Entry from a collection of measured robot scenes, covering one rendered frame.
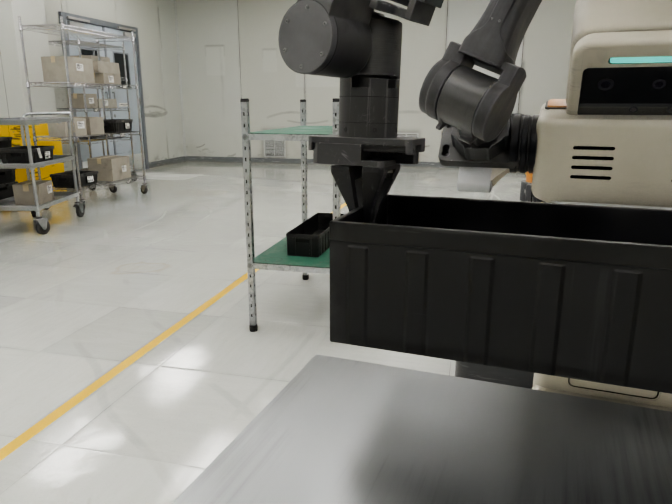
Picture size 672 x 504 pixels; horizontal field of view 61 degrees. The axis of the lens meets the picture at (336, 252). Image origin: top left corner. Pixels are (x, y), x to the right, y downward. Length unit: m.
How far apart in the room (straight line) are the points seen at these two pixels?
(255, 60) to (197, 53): 1.12
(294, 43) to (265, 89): 10.19
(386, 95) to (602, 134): 0.39
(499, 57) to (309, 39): 0.34
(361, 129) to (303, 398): 0.27
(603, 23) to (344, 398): 0.54
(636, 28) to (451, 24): 9.30
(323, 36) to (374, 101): 0.09
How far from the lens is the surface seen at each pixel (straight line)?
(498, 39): 0.78
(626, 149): 0.86
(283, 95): 10.57
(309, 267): 2.65
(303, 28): 0.50
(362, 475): 0.48
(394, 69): 0.55
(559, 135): 0.85
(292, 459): 0.50
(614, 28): 0.81
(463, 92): 0.76
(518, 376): 1.24
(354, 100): 0.55
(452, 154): 0.89
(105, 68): 7.07
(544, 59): 10.05
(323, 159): 0.55
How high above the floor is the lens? 1.08
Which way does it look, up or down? 15 degrees down
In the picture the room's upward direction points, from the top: straight up
